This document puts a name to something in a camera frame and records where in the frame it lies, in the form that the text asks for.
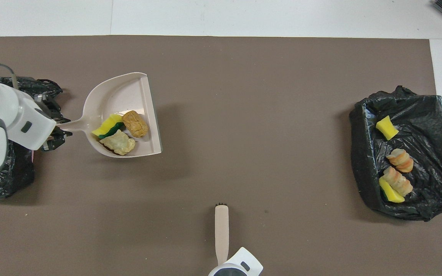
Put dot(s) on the yellow green sponge piece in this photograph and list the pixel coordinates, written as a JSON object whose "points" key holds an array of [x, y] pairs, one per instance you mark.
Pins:
{"points": [[390, 193]]}

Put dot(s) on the yellow boot-shaped sponge piece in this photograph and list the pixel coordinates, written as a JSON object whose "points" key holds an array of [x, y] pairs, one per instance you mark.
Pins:
{"points": [[106, 125]]}

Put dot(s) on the beige hand brush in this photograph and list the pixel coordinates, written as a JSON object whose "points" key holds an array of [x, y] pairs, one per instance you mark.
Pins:
{"points": [[221, 234]]}

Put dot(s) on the pale dumpling toy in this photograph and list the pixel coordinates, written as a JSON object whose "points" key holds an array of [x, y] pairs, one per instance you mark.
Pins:
{"points": [[118, 143]]}

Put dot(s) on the beige plastic dustpan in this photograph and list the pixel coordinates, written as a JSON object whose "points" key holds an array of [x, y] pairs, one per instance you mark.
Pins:
{"points": [[121, 92]]}

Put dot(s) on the black trash bag bin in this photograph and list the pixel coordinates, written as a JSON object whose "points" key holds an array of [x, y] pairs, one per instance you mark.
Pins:
{"points": [[428, 115], [14, 172]]}

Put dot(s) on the yellow sponge wedge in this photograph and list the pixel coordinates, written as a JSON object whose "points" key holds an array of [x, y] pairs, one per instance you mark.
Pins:
{"points": [[386, 128]]}

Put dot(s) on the brown croquette toy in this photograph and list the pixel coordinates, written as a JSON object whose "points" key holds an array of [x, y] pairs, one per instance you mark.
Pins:
{"points": [[135, 123]]}

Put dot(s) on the brown table mat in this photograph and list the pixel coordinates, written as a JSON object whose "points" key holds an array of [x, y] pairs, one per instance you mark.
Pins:
{"points": [[244, 172]]}

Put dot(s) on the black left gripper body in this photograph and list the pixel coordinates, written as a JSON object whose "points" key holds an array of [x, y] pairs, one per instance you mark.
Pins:
{"points": [[41, 101]]}

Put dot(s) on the orange striped bread toy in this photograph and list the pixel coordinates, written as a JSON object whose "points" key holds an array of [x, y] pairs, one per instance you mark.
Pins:
{"points": [[397, 180], [400, 160]]}

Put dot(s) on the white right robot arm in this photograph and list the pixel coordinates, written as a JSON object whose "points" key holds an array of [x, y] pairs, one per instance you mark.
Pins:
{"points": [[236, 266]]}

